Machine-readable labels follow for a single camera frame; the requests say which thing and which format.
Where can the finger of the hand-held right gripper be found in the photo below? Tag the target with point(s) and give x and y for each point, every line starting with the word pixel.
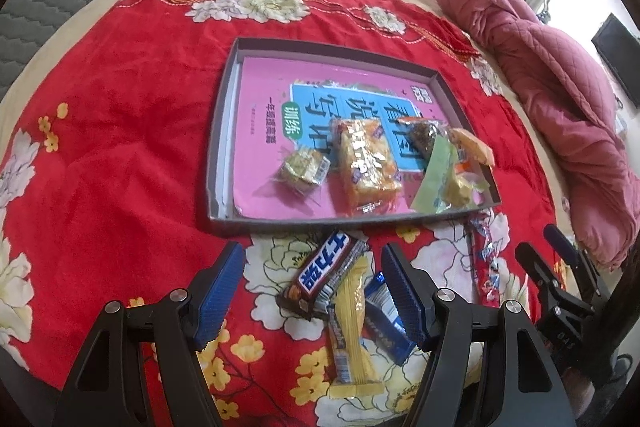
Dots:
pixel 537 269
pixel 567 249

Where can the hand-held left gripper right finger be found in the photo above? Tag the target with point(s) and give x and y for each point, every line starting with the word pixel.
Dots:
pixel 405 302

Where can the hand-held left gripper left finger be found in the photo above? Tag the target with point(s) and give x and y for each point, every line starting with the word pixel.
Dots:
pixel 220 297

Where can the blue wafer packet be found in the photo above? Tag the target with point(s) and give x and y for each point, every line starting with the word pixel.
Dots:
pixel 382 332

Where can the red cartoon snack packet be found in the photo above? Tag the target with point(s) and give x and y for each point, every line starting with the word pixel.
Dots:
pixel 487 272

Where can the yellow snack bar packet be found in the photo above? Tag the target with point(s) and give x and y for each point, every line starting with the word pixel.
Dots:
pixel 350 337

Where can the shallow grey cardboard box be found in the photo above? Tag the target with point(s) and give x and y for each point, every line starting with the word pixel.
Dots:
pixel 260 228

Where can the brown chocolate bar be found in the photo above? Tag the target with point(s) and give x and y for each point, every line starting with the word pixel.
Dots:
pixel 320 277

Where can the yellow green snack packet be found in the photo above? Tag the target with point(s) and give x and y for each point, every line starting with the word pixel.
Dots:
pixel 435 182

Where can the orange puffed snack packet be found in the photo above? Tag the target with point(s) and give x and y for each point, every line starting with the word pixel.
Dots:
pixel 365 172

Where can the pale orange snack packet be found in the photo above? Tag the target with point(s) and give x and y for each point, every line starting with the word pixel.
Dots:
pixel 472 147

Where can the small clear cake packet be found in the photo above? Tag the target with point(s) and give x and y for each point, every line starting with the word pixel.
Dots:
pixel 302 168

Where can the clear orange-trimmed nut packet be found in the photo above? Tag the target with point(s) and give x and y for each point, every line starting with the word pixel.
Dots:
pixel 425 137

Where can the pink quilt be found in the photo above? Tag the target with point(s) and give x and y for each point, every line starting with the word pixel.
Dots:
pixel 550 82

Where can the pink book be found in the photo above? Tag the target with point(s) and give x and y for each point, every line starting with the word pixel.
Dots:
pixel 265 132

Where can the black television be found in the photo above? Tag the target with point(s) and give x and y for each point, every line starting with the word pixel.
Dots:
pixel 617 52

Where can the red floral blanket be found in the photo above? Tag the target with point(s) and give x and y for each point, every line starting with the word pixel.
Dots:
pixel 125 107

